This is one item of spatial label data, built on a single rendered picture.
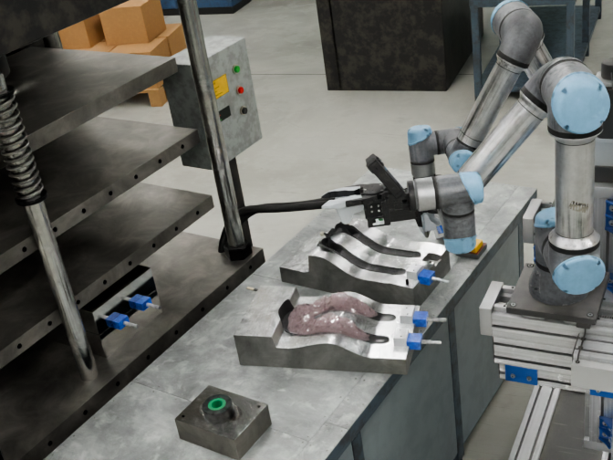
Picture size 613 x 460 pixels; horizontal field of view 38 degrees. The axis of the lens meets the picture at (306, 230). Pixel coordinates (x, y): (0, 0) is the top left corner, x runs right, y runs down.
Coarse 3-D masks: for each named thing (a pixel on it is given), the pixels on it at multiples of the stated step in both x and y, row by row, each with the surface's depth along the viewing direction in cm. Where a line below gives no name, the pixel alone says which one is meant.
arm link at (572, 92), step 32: (576, 64) 190; (544, 96) 193; (576, 96) 183; (608, 96) 183; (576, 128) 185; (576, 160) 192; (576, 192) 196; (576, 224) 200; (544, 256) 215; (576, 256) 202; (576, 288) 206
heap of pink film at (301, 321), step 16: (304, 304) 265; (320, 304) 264; (336, 304) 260; (352, 304) 260; (288, 320) 259; (304, 320) 257; (320, 320) 256; (336, 320) 252; (352, 336) 251; (368, 336) 252
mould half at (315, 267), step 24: (312, 240) 306; (336, 240) 289; (384, 240) 293; (408, 240) 292; (288, 264) 294; (312, 264) 285; (336, 264) 280; (384, 264) 281; (408, 264) 278; (432, 264) 276; (336, 288) 284; (360, 288) 278; (384, 288) 273; (408, 288) 267; (432, 288) 279
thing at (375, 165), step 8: (368, 160) 197; (376, 160) 196; (368, 168) 197; (376, 168) 196; (384, 168) 198; (384, 176) 197; (392, 176) 200; (384, 184) 198; (392, 184) 198; (392, 192) 198; (400, 192) 198
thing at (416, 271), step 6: (414, 264) 273; (420, 264) 272; (408, 270) 270; (414, 270) 269; (420, 270) 270; (426, 270) 271; (408, 276) 271; (414, 276) 269; (420, 276) 269; (426, 276) 268; (432, 276) 269; (420, 282) 270; (426, 282) 268
